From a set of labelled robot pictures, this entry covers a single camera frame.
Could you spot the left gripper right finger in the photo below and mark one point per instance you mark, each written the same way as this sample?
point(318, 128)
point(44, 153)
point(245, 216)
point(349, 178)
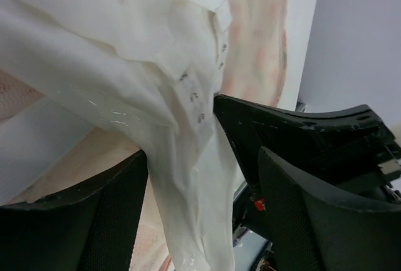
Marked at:
point(316, 226)

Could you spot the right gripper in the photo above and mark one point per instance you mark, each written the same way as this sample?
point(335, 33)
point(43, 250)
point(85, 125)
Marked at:
point(364, 166)

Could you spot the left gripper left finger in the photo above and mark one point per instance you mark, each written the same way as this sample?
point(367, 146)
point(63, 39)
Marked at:
point(89, 226)

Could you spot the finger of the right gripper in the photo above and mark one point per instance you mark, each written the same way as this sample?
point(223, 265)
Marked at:
point(297, 138)

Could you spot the floral mesh laundry bag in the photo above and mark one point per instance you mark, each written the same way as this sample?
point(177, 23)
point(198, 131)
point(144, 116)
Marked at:
point(253, 42)

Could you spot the white bra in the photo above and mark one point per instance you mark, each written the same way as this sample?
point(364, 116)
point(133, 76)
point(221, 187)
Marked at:
point(125, 49)

